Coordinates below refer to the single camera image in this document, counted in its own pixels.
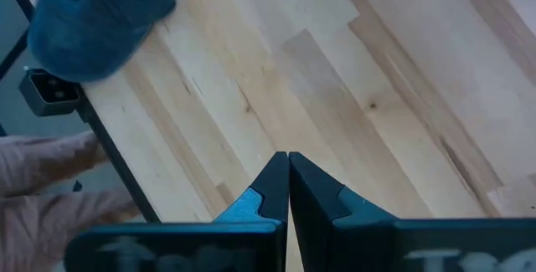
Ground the dark cap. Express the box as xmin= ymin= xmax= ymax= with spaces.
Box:
xmin=27 ymin=0 xmax=177 ymax=84

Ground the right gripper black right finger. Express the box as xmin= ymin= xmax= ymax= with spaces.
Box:
xmin=288 ymin=151 xmax=536 ymax=272

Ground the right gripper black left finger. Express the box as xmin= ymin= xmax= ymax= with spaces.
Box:
xmin=64 ymin=151 xmax=291 ymax=272

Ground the black aluminium table frame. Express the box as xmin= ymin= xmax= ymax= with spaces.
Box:
xmin=0 ymin=0 xmax=162 ymax=223

